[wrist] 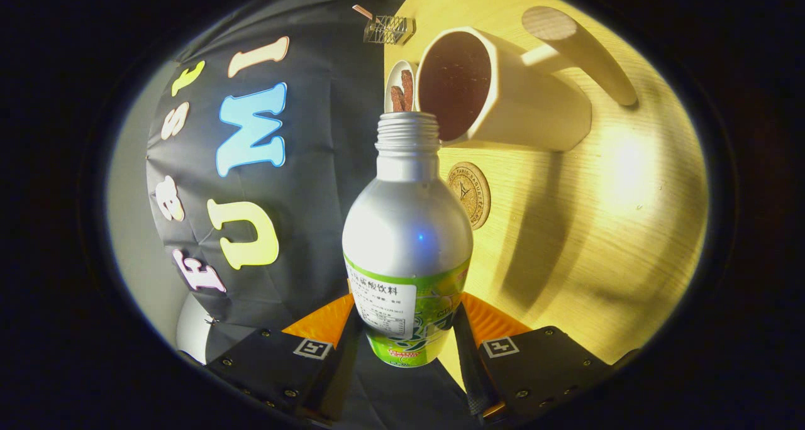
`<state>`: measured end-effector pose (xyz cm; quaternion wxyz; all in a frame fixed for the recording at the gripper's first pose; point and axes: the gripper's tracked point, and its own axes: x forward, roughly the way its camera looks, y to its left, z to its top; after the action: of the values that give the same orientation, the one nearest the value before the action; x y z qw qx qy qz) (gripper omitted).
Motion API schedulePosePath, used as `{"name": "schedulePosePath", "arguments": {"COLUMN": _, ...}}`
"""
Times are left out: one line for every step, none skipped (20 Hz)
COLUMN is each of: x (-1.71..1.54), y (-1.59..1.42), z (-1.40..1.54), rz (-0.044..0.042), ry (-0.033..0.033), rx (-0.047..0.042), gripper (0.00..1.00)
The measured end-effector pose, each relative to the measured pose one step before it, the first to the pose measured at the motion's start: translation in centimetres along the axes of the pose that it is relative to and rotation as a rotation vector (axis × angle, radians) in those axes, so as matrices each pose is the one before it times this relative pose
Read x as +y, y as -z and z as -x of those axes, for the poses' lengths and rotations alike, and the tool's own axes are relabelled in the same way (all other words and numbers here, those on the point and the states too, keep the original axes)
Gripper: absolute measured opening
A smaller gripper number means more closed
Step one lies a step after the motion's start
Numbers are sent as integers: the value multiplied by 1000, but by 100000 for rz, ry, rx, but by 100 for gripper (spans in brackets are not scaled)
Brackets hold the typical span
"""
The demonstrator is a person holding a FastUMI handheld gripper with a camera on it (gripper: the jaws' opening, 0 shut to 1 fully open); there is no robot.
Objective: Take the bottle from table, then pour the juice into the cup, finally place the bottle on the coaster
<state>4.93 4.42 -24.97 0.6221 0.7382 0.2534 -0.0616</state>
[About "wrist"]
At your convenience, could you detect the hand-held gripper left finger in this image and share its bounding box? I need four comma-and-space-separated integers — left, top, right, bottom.
204, 292, 365, 426

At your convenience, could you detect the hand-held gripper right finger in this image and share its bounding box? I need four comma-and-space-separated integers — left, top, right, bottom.
452, 292, 639, 426

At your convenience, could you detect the silver bottle with green label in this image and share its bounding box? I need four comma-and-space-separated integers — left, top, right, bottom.
342, 111, 474, 368

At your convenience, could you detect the round cork coaster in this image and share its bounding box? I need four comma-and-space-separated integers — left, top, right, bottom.
448, 162, 491, 231

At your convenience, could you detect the cream cup with wooden handle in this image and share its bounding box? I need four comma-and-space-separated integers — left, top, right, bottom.
415, 6, 639, 153

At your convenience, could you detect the wooden table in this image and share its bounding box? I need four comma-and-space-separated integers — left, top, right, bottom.
384, 0, 709, 390

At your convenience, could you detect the black backdrop cloth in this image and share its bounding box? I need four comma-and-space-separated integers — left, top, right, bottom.
146, 0, 469, 430

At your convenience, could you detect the white round plate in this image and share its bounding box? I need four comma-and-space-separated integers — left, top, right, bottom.
384, 60, 419, 114

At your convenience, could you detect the wire mesh holder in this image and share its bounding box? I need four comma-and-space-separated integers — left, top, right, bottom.
364, 15, 416, 45

